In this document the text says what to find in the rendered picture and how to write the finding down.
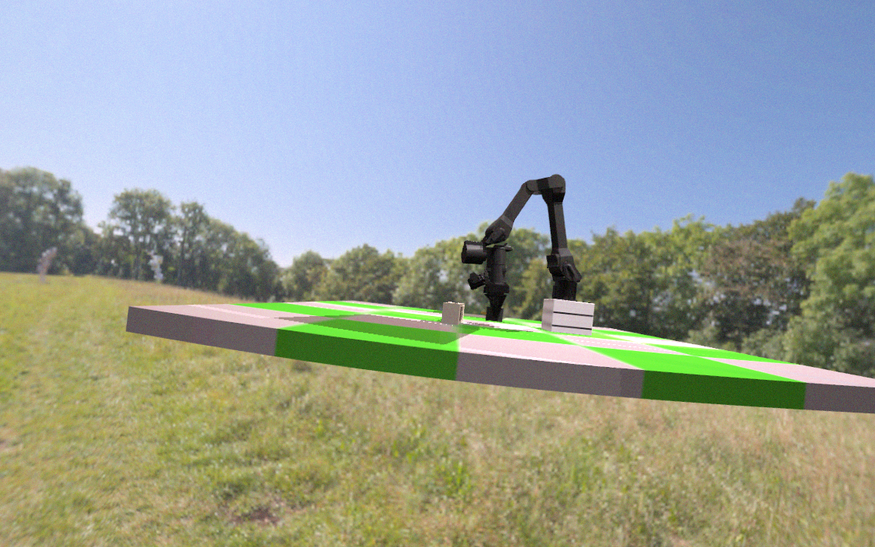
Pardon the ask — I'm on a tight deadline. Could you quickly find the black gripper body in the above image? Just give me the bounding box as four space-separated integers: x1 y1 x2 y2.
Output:
483 264 509 295

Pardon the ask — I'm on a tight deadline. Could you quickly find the black two-prong plug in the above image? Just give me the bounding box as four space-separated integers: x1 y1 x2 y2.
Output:
481 307 503 322

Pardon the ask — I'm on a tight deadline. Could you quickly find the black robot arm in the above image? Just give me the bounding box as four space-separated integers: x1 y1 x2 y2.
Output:
461 174 582 302

